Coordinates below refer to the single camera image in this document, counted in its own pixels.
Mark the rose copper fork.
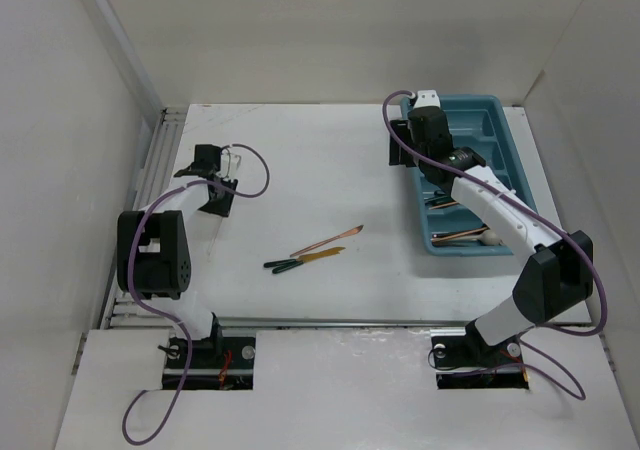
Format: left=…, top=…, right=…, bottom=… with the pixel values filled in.
left=426, top=201, right=459, bottom=210

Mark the white plastic spoon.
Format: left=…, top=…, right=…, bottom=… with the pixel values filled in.
left=433, top=230, right=503, bottom=246

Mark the copper spoon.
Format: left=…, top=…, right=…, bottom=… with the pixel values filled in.
left=431, top=226, right=488, bottom=244

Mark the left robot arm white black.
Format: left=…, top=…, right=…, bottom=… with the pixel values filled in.
left=117, top=144, right=240, bottom=367

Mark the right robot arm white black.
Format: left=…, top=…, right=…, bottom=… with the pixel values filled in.
left=395, top=106, right=594, bottom=365

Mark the blue plastic cutlery tray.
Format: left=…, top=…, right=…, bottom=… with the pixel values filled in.
left=409, top=95, right=536, bottom=257

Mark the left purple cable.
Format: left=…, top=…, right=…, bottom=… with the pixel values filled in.
left=122, top=142, right=271, bottom=445

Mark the purple cable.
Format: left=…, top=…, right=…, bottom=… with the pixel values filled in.
left=122, top=142, right=271, bottom=445
left=382, top=88, right=609, bottom=402

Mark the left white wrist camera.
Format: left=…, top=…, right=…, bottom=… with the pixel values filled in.
left=218, top=149, right=242, bottom=180

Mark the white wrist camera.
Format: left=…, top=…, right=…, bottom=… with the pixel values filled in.
left=412, top=90, right=441, bottom=109
left=218, top=149, right=242, bottom=180

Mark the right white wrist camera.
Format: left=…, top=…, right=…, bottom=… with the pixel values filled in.
left=412, top=90, right=441, bottom=109

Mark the gold knife green handle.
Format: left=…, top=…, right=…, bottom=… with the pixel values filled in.
left=263, top=247, right=344, bottom=275

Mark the aluminium rail frame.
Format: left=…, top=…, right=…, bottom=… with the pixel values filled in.
left=99, top=107, right=189, bottom=330

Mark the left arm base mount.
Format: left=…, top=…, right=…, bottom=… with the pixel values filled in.
left=158, top=334, right=256, bottom=391

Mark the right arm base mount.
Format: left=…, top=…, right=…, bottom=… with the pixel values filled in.
left=428, top=335, right=529, bottom=390

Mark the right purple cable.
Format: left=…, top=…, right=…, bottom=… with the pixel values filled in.
left=382, top=88, right=609, bottom=402

